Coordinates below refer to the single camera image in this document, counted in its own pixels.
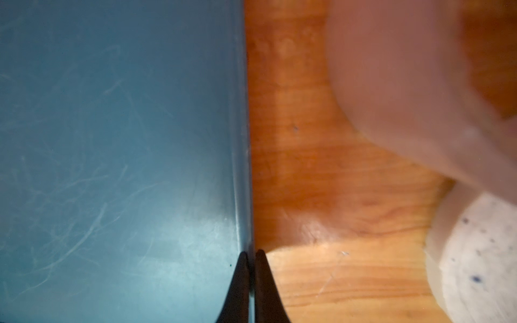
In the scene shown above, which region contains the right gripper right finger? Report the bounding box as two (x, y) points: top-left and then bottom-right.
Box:
(254, 250), (291, 323)

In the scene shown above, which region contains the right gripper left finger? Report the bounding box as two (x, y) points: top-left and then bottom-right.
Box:
(216, 252), (250, 323)

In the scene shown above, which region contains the blue plastic tray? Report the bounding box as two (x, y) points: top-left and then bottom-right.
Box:
(1, 1), (253, 322)

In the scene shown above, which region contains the white tape roll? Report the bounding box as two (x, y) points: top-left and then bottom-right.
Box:
(425, 184), (516, 322)

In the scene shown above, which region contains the clear tape roll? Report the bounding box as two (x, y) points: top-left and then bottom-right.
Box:
(327, 1), (516, 202)

